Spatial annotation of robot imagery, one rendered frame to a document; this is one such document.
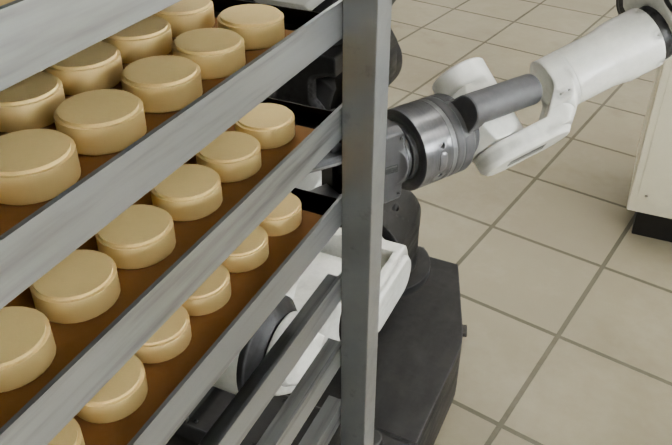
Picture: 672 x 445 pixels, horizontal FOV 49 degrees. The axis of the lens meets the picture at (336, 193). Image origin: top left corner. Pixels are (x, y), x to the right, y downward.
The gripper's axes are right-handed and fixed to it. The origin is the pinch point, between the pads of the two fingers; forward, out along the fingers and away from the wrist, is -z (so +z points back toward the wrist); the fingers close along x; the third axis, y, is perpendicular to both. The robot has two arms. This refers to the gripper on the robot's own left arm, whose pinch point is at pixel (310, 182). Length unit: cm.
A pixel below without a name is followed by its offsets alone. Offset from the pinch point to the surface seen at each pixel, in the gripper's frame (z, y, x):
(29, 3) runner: -26.1, 20.6, 28.5
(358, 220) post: 0.3, 7.5, -0.2
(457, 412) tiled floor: 44, -17, -78
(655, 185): 122, -31, -61
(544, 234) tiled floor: 104, -48, -78
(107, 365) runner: -26.4, 20.8, 8.7
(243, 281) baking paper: -12.0, 8.5, -0.7
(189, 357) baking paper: -19.3, 13.7, -0.7
